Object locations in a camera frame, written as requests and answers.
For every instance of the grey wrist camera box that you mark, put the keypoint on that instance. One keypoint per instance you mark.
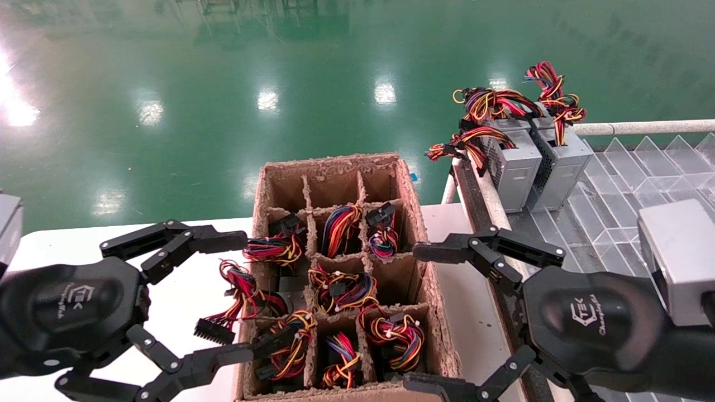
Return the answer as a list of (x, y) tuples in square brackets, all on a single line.
[(10, 229), (681, 259)]

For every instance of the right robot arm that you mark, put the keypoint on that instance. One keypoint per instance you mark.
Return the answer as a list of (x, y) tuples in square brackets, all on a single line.
[(692, 360)]

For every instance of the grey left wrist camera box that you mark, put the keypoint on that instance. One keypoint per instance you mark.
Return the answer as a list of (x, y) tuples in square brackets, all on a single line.
[(10, 229)]

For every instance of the brown cardboard divider box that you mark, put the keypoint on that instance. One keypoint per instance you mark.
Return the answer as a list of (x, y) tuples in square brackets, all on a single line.
[(329, 173)]

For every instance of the beige conveyor end rail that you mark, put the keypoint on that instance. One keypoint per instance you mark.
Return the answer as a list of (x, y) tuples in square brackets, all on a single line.
[(642, 128)]

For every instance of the conveyor belt with clear dividers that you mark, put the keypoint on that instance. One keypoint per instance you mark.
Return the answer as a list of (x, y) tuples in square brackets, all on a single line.
[(614, 184)]

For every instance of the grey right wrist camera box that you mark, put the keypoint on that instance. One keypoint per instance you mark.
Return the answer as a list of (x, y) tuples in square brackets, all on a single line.
[(681, 259)]

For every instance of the beige conveyor side rail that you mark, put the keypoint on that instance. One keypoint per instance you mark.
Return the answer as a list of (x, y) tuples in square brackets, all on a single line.
[(490, 192)]

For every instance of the white conveyor frame post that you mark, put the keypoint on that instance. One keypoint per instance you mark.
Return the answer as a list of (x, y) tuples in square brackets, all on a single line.
[(449, 192)]

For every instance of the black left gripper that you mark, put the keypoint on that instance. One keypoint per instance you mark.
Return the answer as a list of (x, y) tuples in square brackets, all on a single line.
[(67, 312)]

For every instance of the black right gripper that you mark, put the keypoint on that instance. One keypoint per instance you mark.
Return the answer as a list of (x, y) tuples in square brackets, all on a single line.
[(592, 326)]

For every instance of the black conveyor edge strip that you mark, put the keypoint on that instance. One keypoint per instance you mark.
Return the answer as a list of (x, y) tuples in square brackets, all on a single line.
[(469, 195)]

